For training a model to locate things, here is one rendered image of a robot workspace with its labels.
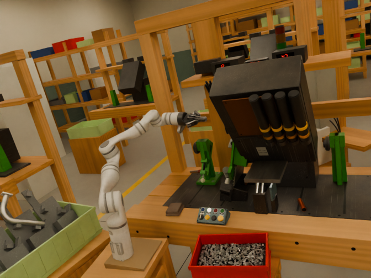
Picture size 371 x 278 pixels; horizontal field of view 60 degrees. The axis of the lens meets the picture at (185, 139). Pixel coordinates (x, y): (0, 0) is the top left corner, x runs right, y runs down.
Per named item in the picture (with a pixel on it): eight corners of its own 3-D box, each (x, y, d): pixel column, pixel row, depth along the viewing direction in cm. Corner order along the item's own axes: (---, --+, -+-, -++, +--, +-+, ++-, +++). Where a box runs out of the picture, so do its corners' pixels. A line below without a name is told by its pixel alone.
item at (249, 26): (367, 78, 732) (363, -28, 665) (240, 92, 874) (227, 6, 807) (366, 74, 777) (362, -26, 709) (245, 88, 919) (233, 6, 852)
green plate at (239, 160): (244, 176, 165) (249, 139, 156) (229, 173, 168) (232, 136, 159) (250, 167, 174) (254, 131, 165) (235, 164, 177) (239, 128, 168)
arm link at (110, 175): (102, 181, 165) (121, 177, 167) (100, 219, 143) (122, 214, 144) (98, 167, 161) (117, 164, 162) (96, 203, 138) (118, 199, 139)
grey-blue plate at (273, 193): (275, 213, 154) (272, 187, 150) (271, 213, 155) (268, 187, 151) (279, 202, 162) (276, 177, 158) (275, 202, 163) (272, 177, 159)
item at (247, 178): (280, 185, 138) (279, 179, 137) (244, 185, 146) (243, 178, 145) (293, 150, 170) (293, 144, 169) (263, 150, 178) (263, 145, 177)
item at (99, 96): (132, 134, 701) (102, 27, 632) (54, 139, 818) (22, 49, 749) (145, 126, 746) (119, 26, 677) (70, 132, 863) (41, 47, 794)
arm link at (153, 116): (158, 111, 180) (138, 124, 177) (164, 121, 186) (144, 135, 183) (153, 106, 185) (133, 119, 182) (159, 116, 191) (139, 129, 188)
